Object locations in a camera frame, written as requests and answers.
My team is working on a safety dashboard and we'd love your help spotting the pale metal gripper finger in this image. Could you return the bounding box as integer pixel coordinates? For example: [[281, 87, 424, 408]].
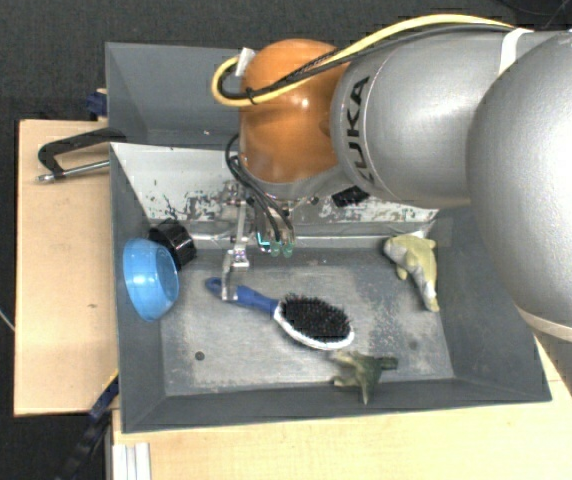
[[220, 246, 252, 303]]

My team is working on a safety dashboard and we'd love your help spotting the black ribbed round cap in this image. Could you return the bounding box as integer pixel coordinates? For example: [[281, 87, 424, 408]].
[[146, 218, 199, 271]]

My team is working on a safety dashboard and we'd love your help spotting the grey metal bin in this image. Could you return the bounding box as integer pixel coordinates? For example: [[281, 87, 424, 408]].
[[104, 41, 553, 435]]

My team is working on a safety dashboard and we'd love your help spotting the blue plastic bowl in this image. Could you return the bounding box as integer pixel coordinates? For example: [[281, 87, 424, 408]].
[[121, 237, 182, 323]]

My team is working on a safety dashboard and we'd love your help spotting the green toy dinosaur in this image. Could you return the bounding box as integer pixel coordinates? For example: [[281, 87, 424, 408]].
[[328, 349, 399, 406]]

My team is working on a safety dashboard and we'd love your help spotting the pale yellow-green plush toy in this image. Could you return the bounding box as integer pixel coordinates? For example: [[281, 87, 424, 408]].
[[382, 232, 441, 314]]

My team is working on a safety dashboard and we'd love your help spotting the pale brown cardboard board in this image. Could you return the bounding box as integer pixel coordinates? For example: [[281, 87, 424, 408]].
[[12, 117, 120, 418]]

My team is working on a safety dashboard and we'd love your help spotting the blue handled black hairbrush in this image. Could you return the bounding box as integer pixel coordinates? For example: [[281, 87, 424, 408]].
[[204, 276, 357, 352]]

